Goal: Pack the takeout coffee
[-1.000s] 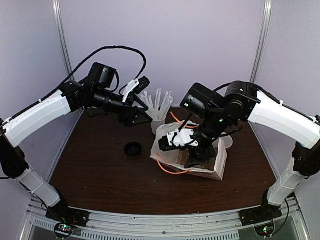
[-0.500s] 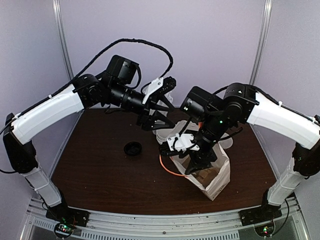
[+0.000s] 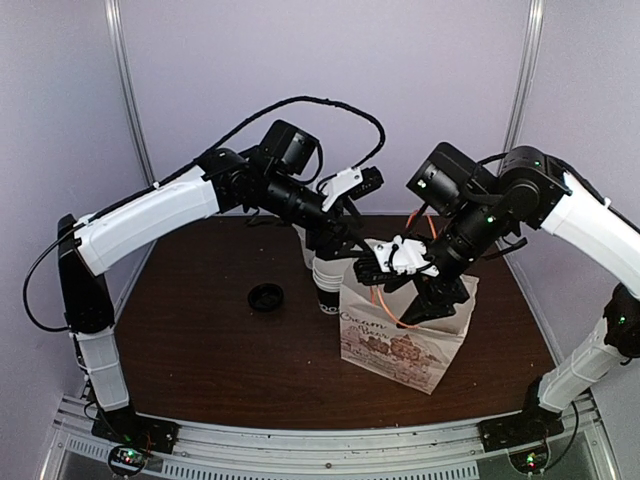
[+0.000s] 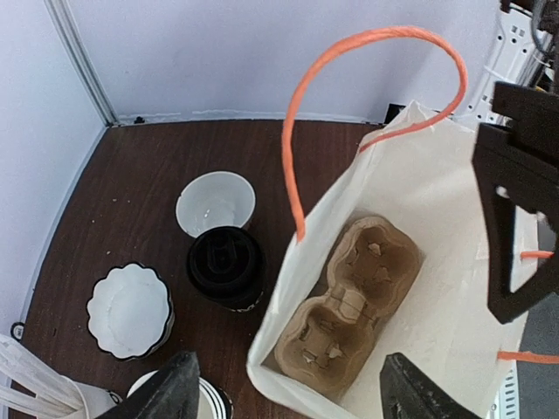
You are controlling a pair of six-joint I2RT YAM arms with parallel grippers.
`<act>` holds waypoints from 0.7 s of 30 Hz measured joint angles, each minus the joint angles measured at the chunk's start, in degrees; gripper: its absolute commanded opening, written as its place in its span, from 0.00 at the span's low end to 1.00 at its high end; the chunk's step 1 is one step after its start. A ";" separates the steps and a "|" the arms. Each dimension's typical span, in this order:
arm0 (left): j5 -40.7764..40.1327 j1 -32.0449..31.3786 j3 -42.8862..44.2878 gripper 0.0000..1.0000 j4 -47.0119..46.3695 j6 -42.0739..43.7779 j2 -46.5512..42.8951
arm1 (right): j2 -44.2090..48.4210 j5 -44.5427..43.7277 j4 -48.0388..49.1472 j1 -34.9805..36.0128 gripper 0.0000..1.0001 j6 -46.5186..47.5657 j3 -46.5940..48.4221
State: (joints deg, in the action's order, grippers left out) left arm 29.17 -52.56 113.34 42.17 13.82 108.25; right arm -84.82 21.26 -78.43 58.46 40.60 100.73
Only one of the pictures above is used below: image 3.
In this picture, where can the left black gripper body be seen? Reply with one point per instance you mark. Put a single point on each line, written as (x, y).
(317, 237)

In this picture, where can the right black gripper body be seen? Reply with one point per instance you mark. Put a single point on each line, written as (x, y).
(439, 293)

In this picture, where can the stack of paper cups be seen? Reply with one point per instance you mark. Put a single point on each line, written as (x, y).
(328, 276)

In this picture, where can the white paper bag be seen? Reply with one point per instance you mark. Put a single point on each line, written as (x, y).
(373, 335)

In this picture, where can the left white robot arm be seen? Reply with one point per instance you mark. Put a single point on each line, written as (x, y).
(218, 181)

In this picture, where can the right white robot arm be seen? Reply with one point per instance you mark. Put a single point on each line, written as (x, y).
(543, 192)

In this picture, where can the white cup of straws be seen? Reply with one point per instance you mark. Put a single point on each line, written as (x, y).
(308, 253)

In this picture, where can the black lid on table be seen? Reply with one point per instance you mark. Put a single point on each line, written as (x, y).
(266, 297)

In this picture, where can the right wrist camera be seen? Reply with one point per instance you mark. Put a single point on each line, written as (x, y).
(401, 258)

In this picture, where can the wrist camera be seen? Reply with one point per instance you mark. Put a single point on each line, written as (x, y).
(353, 183)
(401, 258)

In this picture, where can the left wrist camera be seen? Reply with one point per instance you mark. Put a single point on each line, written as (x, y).
(353, 183)

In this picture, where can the aluminium front rail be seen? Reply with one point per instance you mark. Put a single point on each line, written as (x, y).
(450, 450)

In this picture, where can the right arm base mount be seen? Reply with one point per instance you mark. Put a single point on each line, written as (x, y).
(518, 429)

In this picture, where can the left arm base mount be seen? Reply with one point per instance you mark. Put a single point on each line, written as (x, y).
(126, 426)

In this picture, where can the right aluminium post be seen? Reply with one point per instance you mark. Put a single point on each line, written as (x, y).
(529, 57)

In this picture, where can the aluminium post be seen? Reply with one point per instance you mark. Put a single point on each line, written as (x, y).
(117, 37)
(529, 57)

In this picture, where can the left aluminium post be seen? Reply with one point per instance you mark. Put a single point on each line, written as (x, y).
(117, 37)

